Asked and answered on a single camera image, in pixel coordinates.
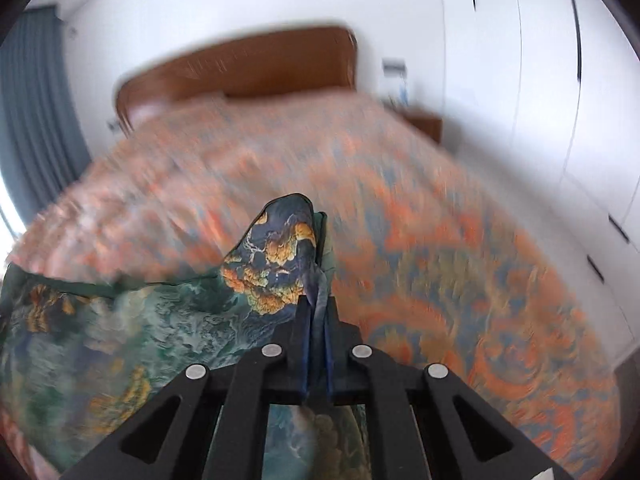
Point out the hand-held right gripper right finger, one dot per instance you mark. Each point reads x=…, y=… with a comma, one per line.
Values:
x=330, y=360

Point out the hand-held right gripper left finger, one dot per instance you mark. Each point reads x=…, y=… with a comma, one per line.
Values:
x=300, y=350

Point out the green patterned padded jacket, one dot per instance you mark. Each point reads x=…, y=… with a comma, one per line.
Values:
x=150, y=335

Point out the orange floral quilt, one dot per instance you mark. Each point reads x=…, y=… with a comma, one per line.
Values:
x=425, y=260

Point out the wooden nightstand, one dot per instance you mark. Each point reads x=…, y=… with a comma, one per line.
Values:
x=425, y=125

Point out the wooden headboard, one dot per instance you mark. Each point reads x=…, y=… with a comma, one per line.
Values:
x=240, y=70

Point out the white wardrobe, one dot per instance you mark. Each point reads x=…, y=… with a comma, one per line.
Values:
x=540, y=85

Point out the grey blue curtain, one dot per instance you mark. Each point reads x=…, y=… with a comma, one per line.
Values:
x=35, y=110

